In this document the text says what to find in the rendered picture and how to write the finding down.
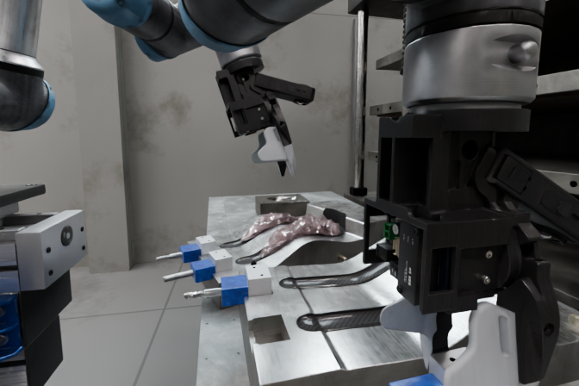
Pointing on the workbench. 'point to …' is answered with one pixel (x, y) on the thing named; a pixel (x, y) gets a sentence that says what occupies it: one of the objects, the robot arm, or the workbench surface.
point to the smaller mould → (282, 204)
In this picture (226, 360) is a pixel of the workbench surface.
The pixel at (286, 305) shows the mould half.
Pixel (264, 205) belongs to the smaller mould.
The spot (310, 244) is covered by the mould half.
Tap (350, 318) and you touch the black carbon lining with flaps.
